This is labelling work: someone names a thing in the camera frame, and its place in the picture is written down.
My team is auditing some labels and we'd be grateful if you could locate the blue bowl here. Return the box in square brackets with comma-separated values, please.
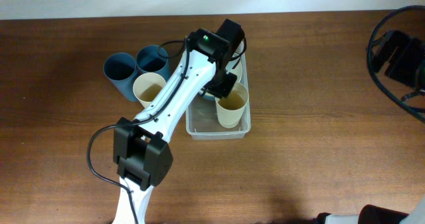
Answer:
[198, 88, 215, 101]

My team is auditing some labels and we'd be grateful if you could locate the cream bowl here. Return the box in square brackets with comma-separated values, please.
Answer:
[226, 41, 244, 82]

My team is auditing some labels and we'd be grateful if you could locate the beige cup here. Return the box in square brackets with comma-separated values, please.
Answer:
[133, 72, 166, 108]
[215, 82, 249, 128]

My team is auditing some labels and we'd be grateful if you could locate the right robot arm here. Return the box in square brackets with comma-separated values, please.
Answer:
[371, 30, 424, 90]

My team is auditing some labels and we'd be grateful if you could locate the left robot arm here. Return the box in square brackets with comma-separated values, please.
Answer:
[113, 19, 246, 223]

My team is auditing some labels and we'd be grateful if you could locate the clear plastic container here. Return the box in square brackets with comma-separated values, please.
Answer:
[185, 41, 252, 141]

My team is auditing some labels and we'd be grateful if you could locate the right blue cup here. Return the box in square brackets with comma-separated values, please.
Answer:
[136, 45, 171, 81]

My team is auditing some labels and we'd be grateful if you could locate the blue cup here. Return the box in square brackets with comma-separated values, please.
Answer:
[103, 53, 139, 102]
[136, 45, 171, 81]

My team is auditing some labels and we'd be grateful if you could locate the left blue cup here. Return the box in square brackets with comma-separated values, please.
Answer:
[103, 53, 139, 102]

